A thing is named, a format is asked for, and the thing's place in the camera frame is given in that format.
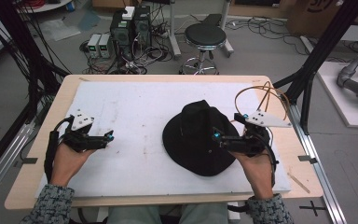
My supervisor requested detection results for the aluminium rail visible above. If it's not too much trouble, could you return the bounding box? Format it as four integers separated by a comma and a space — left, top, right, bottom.
0, 122, 35, 207
286, 104, 348, 224

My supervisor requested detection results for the black brimmed hat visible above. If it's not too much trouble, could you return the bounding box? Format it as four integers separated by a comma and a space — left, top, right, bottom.
161, 99, 247, 177

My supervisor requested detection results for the thin wooden stick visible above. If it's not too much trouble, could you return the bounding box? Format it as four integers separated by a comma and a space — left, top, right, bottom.
286, 172, 311, 194

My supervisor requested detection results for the person's left hand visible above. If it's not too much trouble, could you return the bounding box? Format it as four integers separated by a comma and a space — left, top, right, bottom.
49, 142, 98, 189

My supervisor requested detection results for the person's right hand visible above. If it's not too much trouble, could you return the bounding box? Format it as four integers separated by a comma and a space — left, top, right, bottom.
228, 148, 276, 200

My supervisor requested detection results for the white table mat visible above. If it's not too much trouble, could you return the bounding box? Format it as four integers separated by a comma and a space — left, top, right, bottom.
34, 81, 293, 199

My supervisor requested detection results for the tangle of floor cables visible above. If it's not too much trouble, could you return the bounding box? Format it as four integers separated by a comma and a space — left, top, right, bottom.
79, 6, 175, 76

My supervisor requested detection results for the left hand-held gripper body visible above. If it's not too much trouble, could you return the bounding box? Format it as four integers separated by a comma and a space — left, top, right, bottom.
62, 108, 107, 153

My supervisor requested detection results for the grey power supply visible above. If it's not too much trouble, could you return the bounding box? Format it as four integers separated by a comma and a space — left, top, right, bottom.
87, 33, 103, 59
98, 33, 113, 59

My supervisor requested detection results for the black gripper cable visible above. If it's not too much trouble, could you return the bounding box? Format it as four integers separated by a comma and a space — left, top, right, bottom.
43, 115, 76, 185
255, 130, 281, 189

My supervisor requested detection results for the orange cable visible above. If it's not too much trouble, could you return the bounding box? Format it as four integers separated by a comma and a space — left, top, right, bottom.
234, 81, 291, 121

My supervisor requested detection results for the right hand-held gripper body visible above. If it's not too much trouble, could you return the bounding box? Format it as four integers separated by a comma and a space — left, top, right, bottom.
227, 109, 293, 157

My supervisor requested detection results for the small white box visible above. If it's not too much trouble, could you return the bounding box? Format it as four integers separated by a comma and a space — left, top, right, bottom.
121, 6, 136, 21

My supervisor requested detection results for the black frame post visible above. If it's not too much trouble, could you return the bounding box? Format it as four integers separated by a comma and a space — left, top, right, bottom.
0, 0, 71, 185
272, 0, 358, 135

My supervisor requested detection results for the cardboard box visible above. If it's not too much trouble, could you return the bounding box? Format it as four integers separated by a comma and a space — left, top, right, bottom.
286, 0, 358, 39

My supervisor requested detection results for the clear plastic sheet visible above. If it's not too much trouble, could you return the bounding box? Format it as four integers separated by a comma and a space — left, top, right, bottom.
38, 18, 82, 43

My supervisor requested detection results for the white floor board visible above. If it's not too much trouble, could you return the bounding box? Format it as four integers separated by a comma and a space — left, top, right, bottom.
316, 61, 358, 129

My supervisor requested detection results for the black computer tower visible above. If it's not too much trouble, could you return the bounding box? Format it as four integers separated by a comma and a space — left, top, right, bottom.
132, 5, 153, 49
109, 10, 134, 62

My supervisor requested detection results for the white desk leg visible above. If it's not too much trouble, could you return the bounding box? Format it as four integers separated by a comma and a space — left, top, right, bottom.
167, 0, 183, 61
218, 0, 235, 59

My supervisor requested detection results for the light wooden table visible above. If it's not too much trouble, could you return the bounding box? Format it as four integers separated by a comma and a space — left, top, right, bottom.
4, 74, 324, 211

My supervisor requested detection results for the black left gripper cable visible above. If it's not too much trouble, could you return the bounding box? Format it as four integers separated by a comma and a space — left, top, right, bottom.
43, 115, 76, 185

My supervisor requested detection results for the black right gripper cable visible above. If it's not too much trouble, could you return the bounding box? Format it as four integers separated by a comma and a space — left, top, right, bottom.
255, 130, 281, 189

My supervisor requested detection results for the black round stool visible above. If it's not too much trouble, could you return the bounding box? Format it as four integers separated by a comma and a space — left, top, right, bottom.
178, 23, 227, 76

